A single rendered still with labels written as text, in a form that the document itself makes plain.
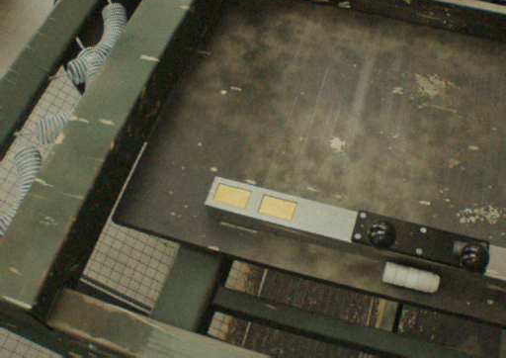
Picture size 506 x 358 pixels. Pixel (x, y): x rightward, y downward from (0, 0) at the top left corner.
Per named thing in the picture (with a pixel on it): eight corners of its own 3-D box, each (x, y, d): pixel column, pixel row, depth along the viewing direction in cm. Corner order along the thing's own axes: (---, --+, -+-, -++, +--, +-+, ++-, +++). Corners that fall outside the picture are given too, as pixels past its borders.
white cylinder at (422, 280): (380, 284, 80) (433, 297, 78) (383, 276, 78) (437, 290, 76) (385, 265, 81) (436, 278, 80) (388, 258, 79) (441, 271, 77)
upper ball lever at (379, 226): (390, 245, 80) (393, 254, 67) (365, 239, 81) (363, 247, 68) (396, 220, 80) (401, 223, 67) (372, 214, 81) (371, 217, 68)
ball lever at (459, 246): (469, 265, 77) (488, 278, 64) (444, 258, 78) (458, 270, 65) (475, 239, 77) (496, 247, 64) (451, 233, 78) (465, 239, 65)
